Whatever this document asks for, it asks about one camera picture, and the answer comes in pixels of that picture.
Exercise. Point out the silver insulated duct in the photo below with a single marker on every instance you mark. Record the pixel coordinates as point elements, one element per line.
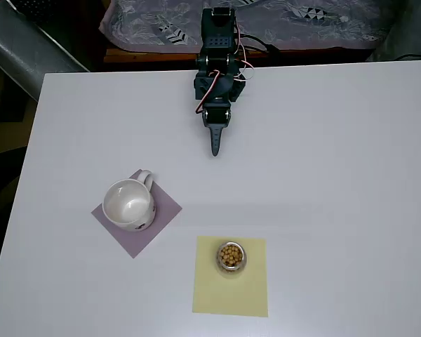
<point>21,52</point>

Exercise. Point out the white mug with cartoon face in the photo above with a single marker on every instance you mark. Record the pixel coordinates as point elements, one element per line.
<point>126,207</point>

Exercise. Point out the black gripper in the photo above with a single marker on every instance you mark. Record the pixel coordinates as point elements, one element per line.
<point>217,119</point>

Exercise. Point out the yellow square paper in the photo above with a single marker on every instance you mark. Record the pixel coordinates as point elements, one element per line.
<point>210,298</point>

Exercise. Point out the brown wooden bed frame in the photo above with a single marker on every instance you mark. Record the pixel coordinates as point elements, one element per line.
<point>144,56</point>

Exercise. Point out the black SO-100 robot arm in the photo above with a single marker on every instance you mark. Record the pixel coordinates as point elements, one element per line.
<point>215,42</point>

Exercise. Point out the glass jar of soybeans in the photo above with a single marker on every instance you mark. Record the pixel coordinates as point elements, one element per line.
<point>231,259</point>

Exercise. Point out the purple square paper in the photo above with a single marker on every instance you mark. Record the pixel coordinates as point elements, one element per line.
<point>154,228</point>

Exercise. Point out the patterned blue white blanket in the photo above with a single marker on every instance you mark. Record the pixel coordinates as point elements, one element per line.
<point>301,28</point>

